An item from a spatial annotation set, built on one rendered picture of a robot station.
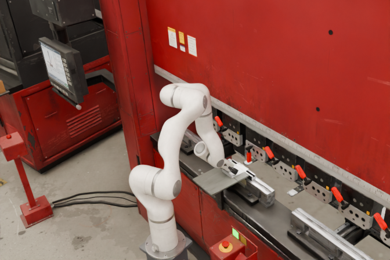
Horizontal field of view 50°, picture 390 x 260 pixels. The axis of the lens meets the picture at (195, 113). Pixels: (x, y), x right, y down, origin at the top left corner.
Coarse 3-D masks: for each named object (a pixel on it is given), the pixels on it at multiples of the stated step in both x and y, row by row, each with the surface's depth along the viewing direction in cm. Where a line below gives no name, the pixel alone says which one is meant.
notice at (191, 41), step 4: (188, 36) 233; (188, 40) 234; (192, 40) 231; (188, 44) 236; (192, 44) 232; (188, 48) 237; (192, 48) 233; (196, 48) 230; (192, 52) 235; (196, 52) 231; (196, 56) 233
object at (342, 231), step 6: (348, 222) 216; (342, 228) 213; (348, 228) 215; (354, 228) 212; (360, 228) 214; (342, 234) 208; (348, 234) 211; (354, 234) 212; (360, 234) 219; (366, 234) 221; (348, 240) 211; (354, 240) 217; (360, 240) 219
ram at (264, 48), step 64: (192, 0) 217; (256, 0) 177; (320, 0) 149; (384, 0) 129; (192, 64) 240; (256, 64) 192; (320, 64) 159; (384, 64) 136; (256, 128) 209; (320, 128) 171; (384, 128) 145; (384, 192) 154
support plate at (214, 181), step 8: (216, 168) 241; (200, 176) 236; (208, 176) 235; (216, 176) 235; (224, 176) 234; (240, 176) 233; (200, 184) 230; (208, 184) 229; (216, 184) 229; (224, 184) 228; (232, 184) 228; (208, 192) 223; (216, 192) 223
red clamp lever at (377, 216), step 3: (378, 213) 158; (375, 216) 157; (378, 216) 156; (375, 219) 157; (378, 219) 156; (381, 219) 156; (378, 222) 156; (381, 222) 156; (384, 222) 156; (381, 225) 156; (384, 225) 155; (381, 228) 156; (384, 228) 155; (387, 228) 156; (387, 231) 155; (387, 234) 154; (387, 237) 155
